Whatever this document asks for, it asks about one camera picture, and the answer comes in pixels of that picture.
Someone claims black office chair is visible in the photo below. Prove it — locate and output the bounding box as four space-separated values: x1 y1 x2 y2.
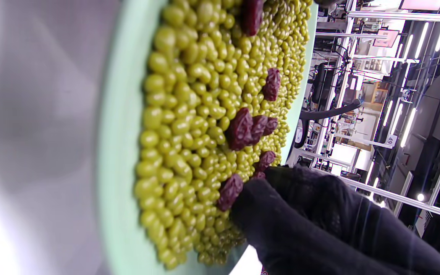
294 63 364 149

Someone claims large pink screen monitor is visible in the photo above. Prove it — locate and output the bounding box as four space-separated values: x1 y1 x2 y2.
399 0 440 11

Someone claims cluster of dark red cranberries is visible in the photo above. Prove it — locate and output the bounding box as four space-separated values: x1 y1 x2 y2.
216 0 281 212

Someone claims pile of green beans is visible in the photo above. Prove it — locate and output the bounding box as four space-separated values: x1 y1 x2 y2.
134 0 314 270

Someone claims light green plate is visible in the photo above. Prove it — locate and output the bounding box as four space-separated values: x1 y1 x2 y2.
97 0 319 275

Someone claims person's left hand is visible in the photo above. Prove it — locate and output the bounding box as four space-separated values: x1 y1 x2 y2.
230 166 440 275

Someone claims small pink screen monitor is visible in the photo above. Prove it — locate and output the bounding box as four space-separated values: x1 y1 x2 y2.
373 30 400 48

